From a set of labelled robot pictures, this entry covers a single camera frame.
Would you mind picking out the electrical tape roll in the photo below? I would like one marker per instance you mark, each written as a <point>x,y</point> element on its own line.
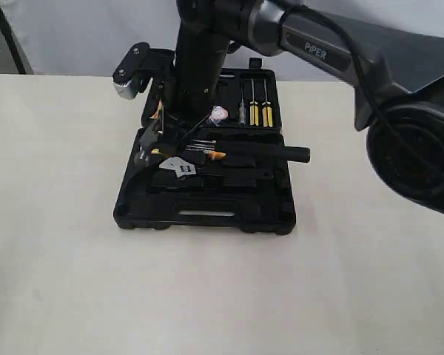
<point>218,115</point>

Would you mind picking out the orange handled pliers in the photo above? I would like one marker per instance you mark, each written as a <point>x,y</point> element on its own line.
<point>206,147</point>

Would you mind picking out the right yellow handled screwdriver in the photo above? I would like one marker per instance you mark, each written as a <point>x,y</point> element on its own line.
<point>267,108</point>

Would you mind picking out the clear voltage tester screwdriver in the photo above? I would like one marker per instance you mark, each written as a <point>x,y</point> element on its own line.
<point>242,107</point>

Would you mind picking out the black plastic tool case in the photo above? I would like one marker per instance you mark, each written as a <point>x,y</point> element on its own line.
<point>153,198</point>

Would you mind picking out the claw hammer black grip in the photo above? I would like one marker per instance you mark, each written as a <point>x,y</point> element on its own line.
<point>146,152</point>

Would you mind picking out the orange utility knife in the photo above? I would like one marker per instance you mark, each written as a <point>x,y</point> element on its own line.
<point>159,111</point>

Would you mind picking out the yellow handled screwdriver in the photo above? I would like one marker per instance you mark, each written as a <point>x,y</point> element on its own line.
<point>253,107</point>
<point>267,108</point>

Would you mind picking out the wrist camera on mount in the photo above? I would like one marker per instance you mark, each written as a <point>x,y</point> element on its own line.
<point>129,78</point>

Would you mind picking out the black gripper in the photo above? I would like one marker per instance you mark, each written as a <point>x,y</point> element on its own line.
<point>187,88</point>

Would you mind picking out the black stand pole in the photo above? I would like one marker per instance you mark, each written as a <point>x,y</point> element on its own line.
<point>7,34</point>

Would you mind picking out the left yellow handled screwdriver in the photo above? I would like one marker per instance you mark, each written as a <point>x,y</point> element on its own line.
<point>253,107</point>

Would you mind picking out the adjustable wrench black handle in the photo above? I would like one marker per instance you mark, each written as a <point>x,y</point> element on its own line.
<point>184,169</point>

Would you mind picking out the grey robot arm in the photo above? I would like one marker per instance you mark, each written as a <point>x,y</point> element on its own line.
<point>397,77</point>

